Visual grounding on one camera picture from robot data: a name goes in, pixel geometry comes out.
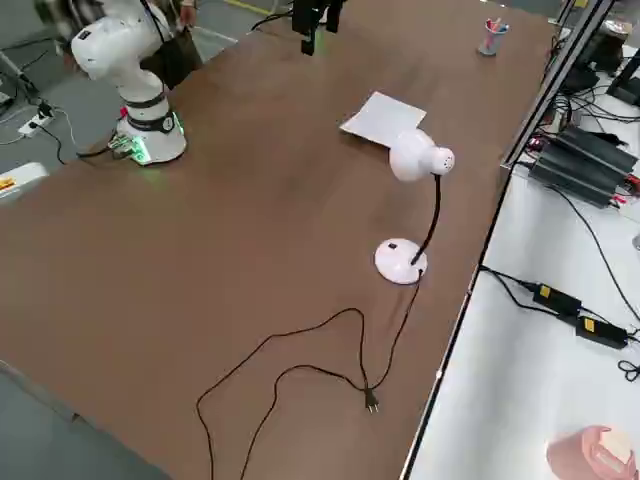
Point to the white A4 paper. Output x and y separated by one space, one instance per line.
380 117

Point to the dark brown bag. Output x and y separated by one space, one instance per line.
172 62

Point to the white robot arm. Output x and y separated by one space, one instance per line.
110 50

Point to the pink pen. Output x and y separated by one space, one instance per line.
494 25

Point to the blue pen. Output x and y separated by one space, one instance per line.
504 28

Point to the black module with red display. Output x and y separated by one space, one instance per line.
535 145

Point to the black round base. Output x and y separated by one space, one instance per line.
580 79

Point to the white desk lamp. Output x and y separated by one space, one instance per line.
400 262

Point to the black plug adapter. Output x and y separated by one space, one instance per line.
45 108

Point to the dark desktop device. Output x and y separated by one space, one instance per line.
607 47

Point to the white power strip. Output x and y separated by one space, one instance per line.
35 124

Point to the dark finned power supply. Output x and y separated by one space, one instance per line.
575 177
600 147

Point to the grey stand leg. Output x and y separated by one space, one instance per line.
17 74

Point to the black monitor stand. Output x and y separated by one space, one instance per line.
625 82

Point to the white box with yellow label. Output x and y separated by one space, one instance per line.
20 182

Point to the black power adapter brick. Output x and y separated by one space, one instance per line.
557 298
602 332

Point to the white side table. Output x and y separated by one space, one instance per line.
525 375

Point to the pink container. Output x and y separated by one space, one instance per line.
595 452

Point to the aluminium frame bar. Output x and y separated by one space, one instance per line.
550 85

